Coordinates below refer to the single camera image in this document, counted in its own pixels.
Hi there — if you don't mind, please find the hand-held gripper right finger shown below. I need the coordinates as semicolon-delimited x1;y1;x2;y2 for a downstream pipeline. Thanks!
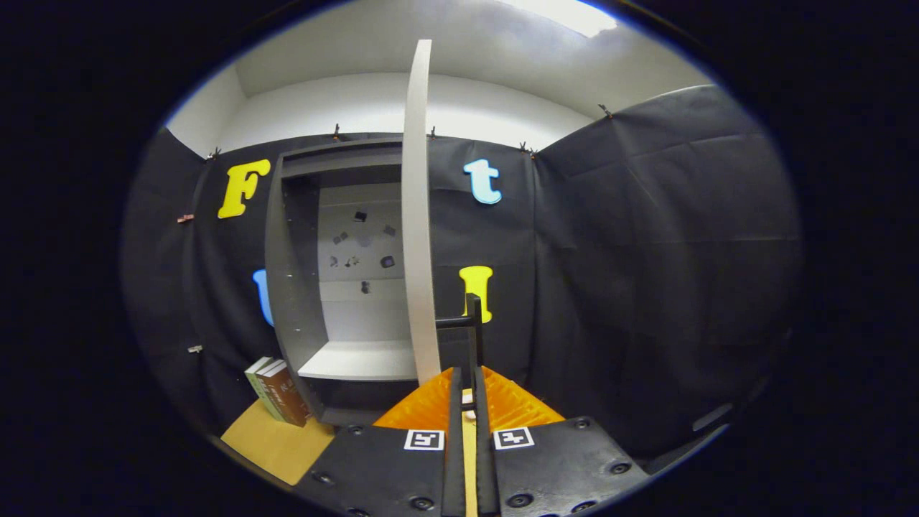
470;366;650;517

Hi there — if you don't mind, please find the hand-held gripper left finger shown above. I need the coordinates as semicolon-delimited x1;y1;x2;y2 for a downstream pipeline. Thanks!
294;366;467;517

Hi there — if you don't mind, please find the black door handle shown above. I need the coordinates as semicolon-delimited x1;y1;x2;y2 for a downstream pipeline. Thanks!
435;292;485;392

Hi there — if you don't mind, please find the white cabinet shelf board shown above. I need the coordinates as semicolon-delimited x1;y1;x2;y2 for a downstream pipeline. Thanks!
297;340;419;381

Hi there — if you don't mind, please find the brown spine book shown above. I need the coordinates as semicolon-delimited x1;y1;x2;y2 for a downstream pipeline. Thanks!
267;363;314;428
256;360;302;426

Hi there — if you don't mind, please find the grey cabinet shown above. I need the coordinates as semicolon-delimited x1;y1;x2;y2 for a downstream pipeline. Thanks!
264;136;431;426

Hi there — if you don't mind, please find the black backdrop cloth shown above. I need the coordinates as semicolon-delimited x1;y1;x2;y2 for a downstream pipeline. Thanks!
121;85;803;460

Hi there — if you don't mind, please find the long ceiling light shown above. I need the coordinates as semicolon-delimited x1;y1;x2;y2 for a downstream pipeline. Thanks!
503;0;618;38

